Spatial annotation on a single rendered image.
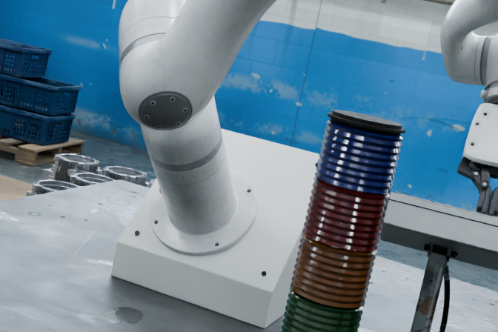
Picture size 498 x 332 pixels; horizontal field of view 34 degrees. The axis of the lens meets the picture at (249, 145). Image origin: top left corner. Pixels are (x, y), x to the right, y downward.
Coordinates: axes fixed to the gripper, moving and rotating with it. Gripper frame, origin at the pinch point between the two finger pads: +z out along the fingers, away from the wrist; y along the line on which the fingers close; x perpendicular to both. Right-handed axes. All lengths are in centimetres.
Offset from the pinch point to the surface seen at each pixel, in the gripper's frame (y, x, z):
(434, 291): -4.4, 2.7, 13.4
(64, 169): -164, 199, -57
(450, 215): -4.7, -3.5, 4.2
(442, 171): -15, 486, -234
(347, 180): -13, -55, 25
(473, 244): -1.0, -3.5, 7.6
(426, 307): -4.9, 4.1, 15.6
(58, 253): -70, 26, 18
